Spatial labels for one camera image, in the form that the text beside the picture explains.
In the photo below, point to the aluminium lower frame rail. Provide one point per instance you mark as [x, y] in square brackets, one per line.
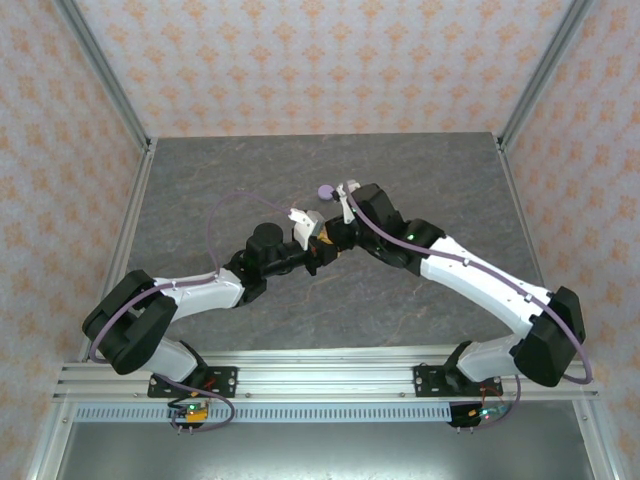
[47, 450]
[598, 445]

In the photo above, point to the aluminium frame post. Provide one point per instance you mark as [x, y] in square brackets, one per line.
[108, 75]
[541, 75]

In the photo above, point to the purple earbud charging case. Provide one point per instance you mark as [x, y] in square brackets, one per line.
[327, 192]

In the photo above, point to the small electronics board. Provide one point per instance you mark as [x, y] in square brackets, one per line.
[482, 414]
[192, 412]

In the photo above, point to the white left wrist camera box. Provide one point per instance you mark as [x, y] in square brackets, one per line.
[305, 227]

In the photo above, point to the grey metal panel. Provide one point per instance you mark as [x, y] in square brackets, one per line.
[325, 455]

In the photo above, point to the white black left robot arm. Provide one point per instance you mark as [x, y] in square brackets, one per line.
[200, 295]

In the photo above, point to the aluminium table side rail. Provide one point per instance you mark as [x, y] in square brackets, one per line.
[526, 225]
[131, 215]

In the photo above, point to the aluminium base rail beam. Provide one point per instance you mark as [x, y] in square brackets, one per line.
[325, 375]

